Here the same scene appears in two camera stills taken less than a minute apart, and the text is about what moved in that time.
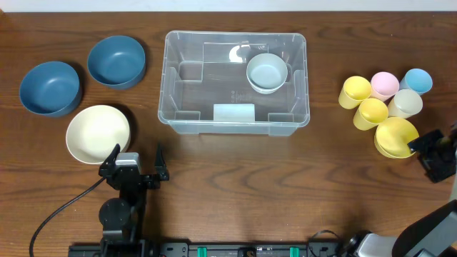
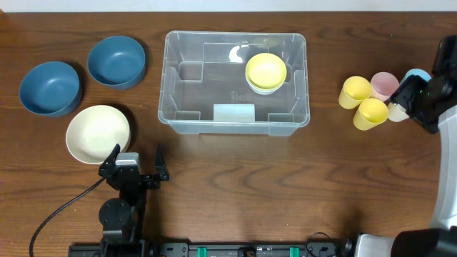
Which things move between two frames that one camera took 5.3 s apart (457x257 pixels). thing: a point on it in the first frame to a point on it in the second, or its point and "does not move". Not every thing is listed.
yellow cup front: (370, 113) does not move
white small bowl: (267, 91) does not move
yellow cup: (355, 90) does not move
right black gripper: (436, 173) to (407, 96)
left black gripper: (151, 183) does not move
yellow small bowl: (392, 136) to (265, 71)
